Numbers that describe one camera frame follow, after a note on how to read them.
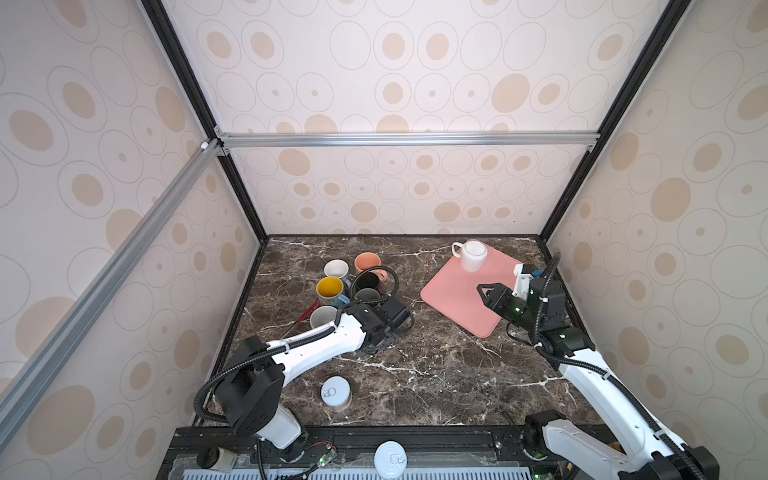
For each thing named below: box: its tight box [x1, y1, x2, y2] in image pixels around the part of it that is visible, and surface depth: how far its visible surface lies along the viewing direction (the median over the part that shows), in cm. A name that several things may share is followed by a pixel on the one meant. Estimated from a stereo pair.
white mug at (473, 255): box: [451, 240, 488, 272], surface depth 108 cm
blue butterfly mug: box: [316, 276, 351, 307], surface depth 94 cm
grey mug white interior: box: [323, 258, 350, 279], surface depth 101 cm
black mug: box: [355, 271, 380, 290], surface depth 96 cm
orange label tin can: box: [320, 375, 353, 412], surface depth 79 cm
